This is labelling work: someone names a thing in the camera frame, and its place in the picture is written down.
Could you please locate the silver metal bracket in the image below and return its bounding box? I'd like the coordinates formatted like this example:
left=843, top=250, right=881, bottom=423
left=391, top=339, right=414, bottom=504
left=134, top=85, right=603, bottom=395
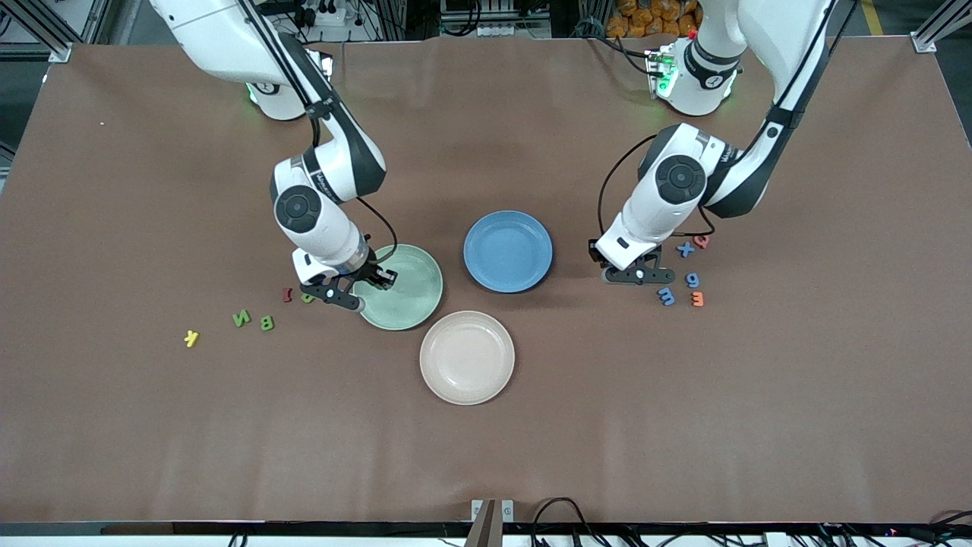
left=471, top=498, right=515, bottom=525

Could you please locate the pile of orange objects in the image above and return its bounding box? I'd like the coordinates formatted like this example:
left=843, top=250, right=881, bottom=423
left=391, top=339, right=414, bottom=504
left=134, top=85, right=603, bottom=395
left=607, top=0, right=701, bottom=37

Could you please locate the brown table cover mat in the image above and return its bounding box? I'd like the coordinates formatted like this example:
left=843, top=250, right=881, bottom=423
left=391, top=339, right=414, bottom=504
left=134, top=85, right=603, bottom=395
left=0, top=34, right=972, bottom=525

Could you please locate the white power strip with plugs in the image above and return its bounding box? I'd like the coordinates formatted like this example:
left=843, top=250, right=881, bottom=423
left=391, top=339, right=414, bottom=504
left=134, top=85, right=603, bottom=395
left=306, top=0, right=347, bottom=28

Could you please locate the pale pink plate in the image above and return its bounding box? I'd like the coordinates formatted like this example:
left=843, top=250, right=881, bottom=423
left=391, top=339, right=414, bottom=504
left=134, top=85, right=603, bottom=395
left=419, top=310, right=516, bottom=406

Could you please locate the brown wedge post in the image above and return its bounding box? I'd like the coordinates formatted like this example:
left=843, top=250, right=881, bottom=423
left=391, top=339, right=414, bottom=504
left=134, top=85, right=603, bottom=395
left=465, top=499, right=498, bottom=547

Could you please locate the black cable loop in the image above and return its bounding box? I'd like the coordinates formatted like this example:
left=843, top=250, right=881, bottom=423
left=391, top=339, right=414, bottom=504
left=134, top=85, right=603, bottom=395
left=530, top=497, right=608, bottom=547

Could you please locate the blue plate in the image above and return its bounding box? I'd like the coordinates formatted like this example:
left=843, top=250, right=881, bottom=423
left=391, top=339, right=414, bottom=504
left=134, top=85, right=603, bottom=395
left=463, top=210, right=554, bottom=294

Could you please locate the green plate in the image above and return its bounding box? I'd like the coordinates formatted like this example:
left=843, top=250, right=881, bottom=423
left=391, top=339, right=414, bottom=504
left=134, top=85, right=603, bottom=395
left=352, top=244, right=444, bottom=331

